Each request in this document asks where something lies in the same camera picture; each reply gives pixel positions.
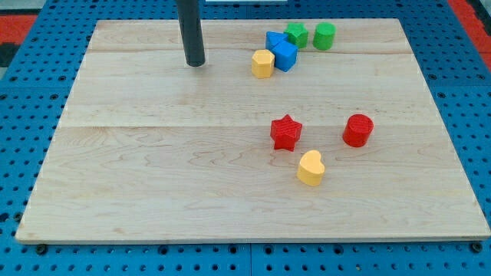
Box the red cylinder block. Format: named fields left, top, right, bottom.
left=342, top=113, right=374, bottom=147

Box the yellow hexagon block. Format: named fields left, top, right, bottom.
left=251, top=49, right=275, bottom=79

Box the light wooden board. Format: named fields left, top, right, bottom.
left=15, top=18, right=490, bottom=245

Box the yellow heart block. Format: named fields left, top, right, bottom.
left=296, top=149, right=325, bottom=186

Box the green star block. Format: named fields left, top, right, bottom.
left=284, top=22, right=308, bottom=48

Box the blue triangle block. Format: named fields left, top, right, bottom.
left=265, top=31, right=288, bottom=51

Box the red star block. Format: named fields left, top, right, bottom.
left=270, top=114, right=302, bottom=152

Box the green cylinder block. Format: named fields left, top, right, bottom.
left=313, top=22, right=336, bottom=51

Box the blue cube block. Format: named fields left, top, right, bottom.
left=271, top=41, right=298, bottom=72

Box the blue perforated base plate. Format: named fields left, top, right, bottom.
left=1, top=0, right=490, bottom=275

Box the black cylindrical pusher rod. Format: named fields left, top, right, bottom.
left=176, top=0, right=206, bottom=67

